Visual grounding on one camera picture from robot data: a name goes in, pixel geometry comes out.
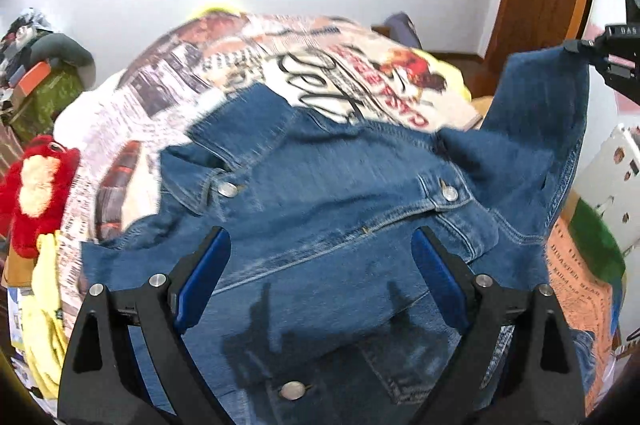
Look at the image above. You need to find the yellow blanket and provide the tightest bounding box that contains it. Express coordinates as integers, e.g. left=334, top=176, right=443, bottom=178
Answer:
left=21, top=230, right=67, bottom=399

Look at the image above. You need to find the newspaper print bedspread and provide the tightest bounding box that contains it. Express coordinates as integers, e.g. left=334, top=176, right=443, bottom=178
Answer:
left=52, top=9, right=626, bottom=415

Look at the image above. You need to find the white perforated board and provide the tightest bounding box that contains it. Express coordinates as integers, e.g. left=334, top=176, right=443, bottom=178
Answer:
left=574, top=124, right=640, bottom=253

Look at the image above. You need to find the blue denim jacket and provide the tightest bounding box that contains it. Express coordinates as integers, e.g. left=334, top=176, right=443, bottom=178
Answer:
left=81, top=47, right=589, bottom=424

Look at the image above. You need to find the red plush toy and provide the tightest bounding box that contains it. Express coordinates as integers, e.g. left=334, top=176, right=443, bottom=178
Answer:
left=1, top=135, right=80, bottom=259

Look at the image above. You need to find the dark blue bag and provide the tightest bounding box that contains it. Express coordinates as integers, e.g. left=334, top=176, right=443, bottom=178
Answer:
left=383, top=11, right=422, bottom=49

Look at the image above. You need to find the pile of clothes and boxes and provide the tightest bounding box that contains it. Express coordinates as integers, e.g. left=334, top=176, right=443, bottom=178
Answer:
left=1, top=7, right=96, bottom=144

